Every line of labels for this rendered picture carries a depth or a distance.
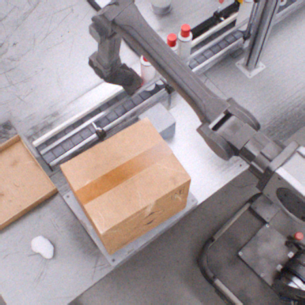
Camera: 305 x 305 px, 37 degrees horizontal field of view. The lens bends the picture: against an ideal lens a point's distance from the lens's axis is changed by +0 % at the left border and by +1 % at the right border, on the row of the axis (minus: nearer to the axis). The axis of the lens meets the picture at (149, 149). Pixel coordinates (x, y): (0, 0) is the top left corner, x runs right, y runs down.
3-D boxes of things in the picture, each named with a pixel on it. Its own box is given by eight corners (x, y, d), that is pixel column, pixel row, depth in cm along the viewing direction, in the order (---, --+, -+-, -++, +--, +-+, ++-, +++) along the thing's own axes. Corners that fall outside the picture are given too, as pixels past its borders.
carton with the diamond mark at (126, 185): (148, 153, 161) (147, 116, 136) (186, 207, 152) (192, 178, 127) (74, 197, 154) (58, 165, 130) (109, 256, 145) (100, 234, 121)
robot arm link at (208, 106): (86, 4, 93) (120, -27, 94) (86, 26, 106) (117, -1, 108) (233, 161, 94) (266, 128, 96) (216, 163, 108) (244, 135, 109)
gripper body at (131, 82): (126, 62, 158) (114, 59, 151) (143, 82, 154) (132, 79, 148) (115, 76, 160) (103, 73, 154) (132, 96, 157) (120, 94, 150)
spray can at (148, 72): (150, 77, 171) (150, 43, 153) (157, 88, 169) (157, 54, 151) (139, 83, 170) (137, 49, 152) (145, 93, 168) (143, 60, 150)
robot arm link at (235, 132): (245, 154, 92) (263, 137, 93) (208, 123, 95) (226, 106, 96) (242, 167, 100) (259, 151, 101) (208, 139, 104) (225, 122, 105)
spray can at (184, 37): (183, 55, 175) (186, 18, 157) (192, 64, 174) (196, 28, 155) (173, 62, 174) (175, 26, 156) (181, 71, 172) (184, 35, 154)
